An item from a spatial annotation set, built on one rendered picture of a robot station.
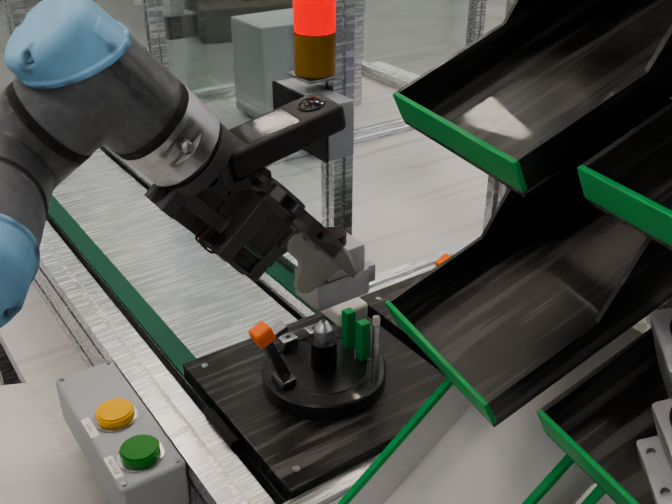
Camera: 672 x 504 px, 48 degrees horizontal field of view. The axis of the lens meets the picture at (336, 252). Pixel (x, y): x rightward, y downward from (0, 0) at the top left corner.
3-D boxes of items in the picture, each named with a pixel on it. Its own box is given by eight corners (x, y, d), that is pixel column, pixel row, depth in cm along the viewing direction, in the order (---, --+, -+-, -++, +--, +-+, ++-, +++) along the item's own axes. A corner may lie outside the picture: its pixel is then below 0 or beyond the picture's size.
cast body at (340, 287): (318, 313, 75) (316, 251, 72) (294, 293, 78) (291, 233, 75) (385, 287, 79) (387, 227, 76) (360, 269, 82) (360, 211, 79)
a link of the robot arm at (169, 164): (163, 72, 62) (208, 97, 56) (200, 107, 65) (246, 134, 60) (104, 143, 62) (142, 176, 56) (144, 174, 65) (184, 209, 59)
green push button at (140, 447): (130, 481, 76) (127, 466, 75) (115, 457, 79) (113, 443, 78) (167, 464, 78) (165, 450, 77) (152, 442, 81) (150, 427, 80)
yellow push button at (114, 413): (105, 441, 81) (102, 426, 80) (92, 420, 84) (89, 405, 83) (141, 426, 83) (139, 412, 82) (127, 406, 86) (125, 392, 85)
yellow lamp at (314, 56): (309, 81, 89) (308, 39, 87) (286, 71, 93) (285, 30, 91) (344, 74, 92) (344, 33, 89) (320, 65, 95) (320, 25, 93)
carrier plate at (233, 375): (290, 505, 73) (289, 489, 72) (183, 376, 90) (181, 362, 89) (473, 410, 85) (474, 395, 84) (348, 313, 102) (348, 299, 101)
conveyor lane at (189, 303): (294, 568, 78) (291, 497, 73) (48, 245, 138) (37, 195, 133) (495, 454, 92) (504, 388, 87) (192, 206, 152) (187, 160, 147)
